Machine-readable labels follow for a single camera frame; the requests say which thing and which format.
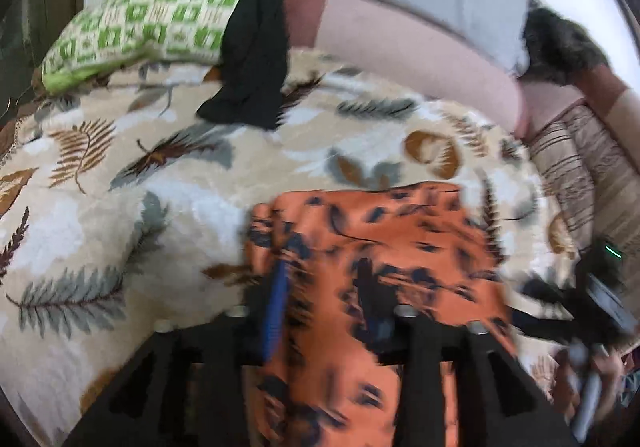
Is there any orange floral blouse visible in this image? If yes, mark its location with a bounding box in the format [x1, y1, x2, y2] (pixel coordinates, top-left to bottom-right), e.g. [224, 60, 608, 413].
[242, 181, 519, 447]

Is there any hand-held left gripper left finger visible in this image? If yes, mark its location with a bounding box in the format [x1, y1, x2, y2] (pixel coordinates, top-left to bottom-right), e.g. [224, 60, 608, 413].
[65, 254, 295, 447]

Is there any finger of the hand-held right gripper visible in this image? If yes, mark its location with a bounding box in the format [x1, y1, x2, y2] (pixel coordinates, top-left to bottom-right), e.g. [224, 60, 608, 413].
[520, 274, 581, 316]
[507, 308, 576, 344]

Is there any person's right hand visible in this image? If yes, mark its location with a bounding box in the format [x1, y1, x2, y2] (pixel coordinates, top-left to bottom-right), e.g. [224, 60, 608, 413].
[550, 344, 634, 424]

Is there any pink sofa backrest cushion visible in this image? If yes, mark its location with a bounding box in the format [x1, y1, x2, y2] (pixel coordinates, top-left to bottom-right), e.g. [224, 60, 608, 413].
[517, 77, 589, 138]
[285, 0, 526, 138]

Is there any small striped brown cushion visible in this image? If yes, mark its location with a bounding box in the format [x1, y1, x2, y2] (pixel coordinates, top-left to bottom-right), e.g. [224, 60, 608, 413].
[527, 104, 609, 248]

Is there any dark furry garment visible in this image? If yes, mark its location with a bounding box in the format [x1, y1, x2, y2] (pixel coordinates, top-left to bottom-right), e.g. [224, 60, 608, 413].
[522, 7, 611, 86]

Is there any green patterned pillow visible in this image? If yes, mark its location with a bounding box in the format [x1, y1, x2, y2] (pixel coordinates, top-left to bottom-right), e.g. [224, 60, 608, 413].
[41, 0, 254, 93]

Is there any leaf print blanket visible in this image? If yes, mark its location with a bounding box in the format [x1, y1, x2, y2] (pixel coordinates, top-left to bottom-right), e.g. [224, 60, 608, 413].
[0, 49, 592, 444]

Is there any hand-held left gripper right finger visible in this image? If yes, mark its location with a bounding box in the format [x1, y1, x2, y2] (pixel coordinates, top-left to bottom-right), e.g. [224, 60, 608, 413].
[356, 262, 577, 447]

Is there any black garment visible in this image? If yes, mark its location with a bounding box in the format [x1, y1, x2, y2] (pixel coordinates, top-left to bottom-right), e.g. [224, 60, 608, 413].
[153, 0, 291, 130]

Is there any large striped brown cushion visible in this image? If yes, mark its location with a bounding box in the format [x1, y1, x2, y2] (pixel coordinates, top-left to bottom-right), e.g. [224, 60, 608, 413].
[590, 92, 640, 259]

